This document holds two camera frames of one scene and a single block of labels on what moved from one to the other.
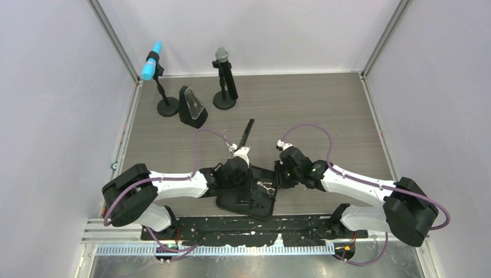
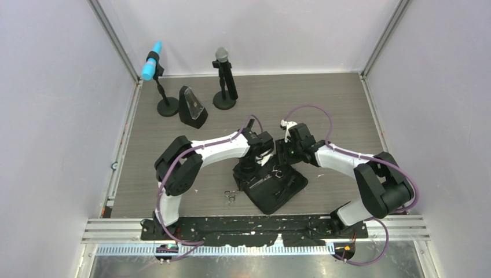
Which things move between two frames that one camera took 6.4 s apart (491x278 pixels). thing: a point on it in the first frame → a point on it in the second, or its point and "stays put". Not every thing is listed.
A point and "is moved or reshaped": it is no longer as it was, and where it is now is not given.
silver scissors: [268, 189] is moved or reshaped
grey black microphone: [222, 55] stays put
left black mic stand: [167, 106] stays put
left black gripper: [246, 174] → [242, 177]
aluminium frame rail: [125, 237] stays put
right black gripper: [281, 183] → [282, 147]
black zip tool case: [256, 199] is moved or reshaped
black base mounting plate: [212, 231] stays put
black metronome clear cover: [191, 112] stays put
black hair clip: [249, 202] → [285, 189]
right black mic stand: [221, 100] stays put
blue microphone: [148, 70] stays put
